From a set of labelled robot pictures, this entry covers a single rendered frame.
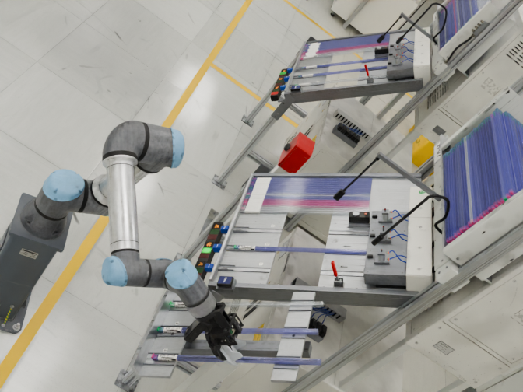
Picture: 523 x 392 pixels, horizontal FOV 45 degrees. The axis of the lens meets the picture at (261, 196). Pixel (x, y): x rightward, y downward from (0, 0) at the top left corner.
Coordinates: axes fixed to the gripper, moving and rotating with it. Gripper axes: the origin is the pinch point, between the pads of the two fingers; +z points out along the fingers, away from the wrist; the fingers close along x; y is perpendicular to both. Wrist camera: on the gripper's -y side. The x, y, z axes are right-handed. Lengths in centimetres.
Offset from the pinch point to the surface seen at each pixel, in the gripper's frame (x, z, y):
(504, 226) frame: 38, 4, 76
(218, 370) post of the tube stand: 8.0, 11.7, -14.2
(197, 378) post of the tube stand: 8.3, 14.0, -23.6
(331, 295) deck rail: 38.9, 17.5, 16.9
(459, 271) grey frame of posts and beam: 35, 15, 60
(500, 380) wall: 143, 194, 33
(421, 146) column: 356, 150, -5
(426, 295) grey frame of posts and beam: 36, 22, 48
